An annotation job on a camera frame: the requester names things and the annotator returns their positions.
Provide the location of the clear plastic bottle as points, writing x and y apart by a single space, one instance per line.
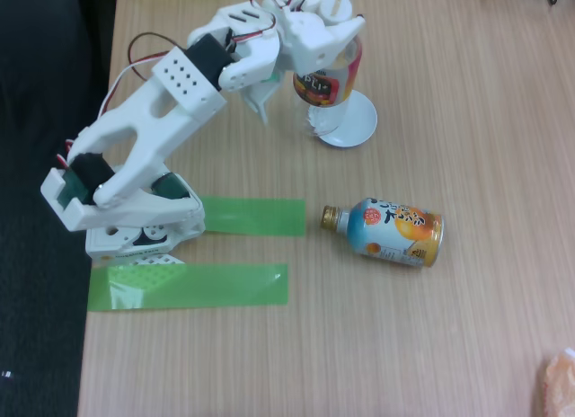
330 89

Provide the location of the orange plastic bag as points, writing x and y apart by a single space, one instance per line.
561 381

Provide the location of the orange juice bottle can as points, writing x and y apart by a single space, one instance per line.
395 233

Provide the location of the white round plate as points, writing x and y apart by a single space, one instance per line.
355 125

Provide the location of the green tape strip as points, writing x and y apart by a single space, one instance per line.
215 286
256 217

